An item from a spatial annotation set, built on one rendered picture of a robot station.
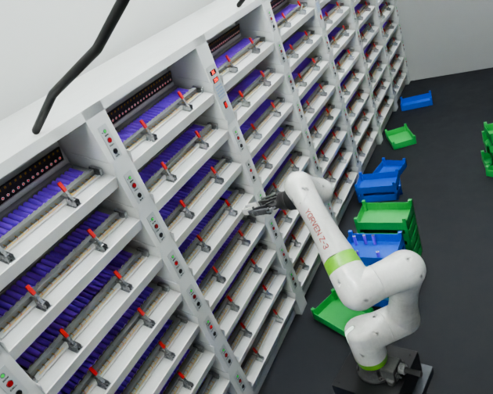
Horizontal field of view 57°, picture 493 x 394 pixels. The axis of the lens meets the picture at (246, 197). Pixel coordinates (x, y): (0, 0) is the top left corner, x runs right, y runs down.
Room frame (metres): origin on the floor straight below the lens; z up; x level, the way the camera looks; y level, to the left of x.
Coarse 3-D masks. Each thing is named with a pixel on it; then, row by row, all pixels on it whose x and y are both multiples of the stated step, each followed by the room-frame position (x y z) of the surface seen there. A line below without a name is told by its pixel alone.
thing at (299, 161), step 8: (296, 152) 2.63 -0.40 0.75; (304, 152) 2.62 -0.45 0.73; (288, 160) 2.57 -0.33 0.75; (296, 160) 2.58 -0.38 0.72; (304, 160) 2.57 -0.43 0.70; (280, 168) 2.50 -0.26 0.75; (288, 168) 2.51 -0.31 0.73; (296, 168) 2.47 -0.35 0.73; (304, 168) 2.54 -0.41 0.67; (280, 176) 2.41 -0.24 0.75; (272, 184) 2.34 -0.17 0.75; (280, 184) 2.35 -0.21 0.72; (264, 192) 2.28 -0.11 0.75; (272, 192) 2.30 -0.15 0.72
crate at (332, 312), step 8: (328, 296) 2.06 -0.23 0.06; (336, 296) 2.06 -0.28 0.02; (320, 304) 2.02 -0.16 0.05; (328, 304) 2.04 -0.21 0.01; (336, 304) 2.02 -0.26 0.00; (312, 312) 1.98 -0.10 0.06; (320, 312) 2.01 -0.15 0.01; (328, 312) 1.99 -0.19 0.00; (336, 312) 1.96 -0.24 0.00; (344, 312) 1.94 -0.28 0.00; (352, 312) 1.92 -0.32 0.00; (360, 312) 1.89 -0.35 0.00; (368, 312) 1.85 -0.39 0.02; (320, 320) 1.93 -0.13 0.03; (328, 320) 1.93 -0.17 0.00; (336, 320) 1.91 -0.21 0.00; (344, 320) 1.88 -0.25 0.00; (336, 328) 1.82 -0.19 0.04; (344, 336) 1.77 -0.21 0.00
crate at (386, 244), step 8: (352, 232) 2.11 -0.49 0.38; (400, 232) 1.93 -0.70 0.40; (352, 240) 2.10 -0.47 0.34; (360, 240) 2.09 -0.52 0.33; (368, 240) 2.06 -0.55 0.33; (376, 240) 2.03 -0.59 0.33; (384, 240) 2.00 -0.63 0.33; (392, 240) 1.98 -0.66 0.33; (400, 240) 1.90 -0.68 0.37; (360, 248) 2.03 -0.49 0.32; (368, 248) 2.00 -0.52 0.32; (376, 248) 1.98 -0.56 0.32; (384, 248) 1.95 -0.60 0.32; (392, 248) 1.93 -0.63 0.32; (400, 248) 1.87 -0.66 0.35; (360, 256) 1.90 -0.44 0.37; (368, 256) 1.94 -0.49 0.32; (376, 256) 1.91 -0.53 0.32; (384, 256) 1.89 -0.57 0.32; (368, 264) 1.88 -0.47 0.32
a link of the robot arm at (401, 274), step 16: (400, 256) 1.07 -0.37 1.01; (416, 256) 1.06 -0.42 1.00; (384, 272) 1.05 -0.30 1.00; (400, 272) 1.03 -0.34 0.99; (416, 272) 1.02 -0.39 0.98; (384, 288) 1.02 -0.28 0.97; (400, 288) 1.02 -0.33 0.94; (416, 288) 1.04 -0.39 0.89; (400, 304) 1.11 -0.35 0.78; (416, 304) 1.12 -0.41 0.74; (400, 320) 1.16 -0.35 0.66; (416, 320) 1.16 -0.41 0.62; (400, 336) 1.17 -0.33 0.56
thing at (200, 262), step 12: (240, 192) 2.08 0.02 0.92; (252, 192) 2.05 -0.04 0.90; (240, 204) 2.00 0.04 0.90; (228, 216) 1.92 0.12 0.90; (240, 216) 1.93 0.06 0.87; (228, 228) 1.84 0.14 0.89; (204, 240) 1.78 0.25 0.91; (216, 240) 1.77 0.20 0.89; (204, 252) 1.71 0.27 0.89; (216, 252) 1.74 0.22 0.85; (192, 264) 1.65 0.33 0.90; (204, 264) 1.66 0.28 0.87
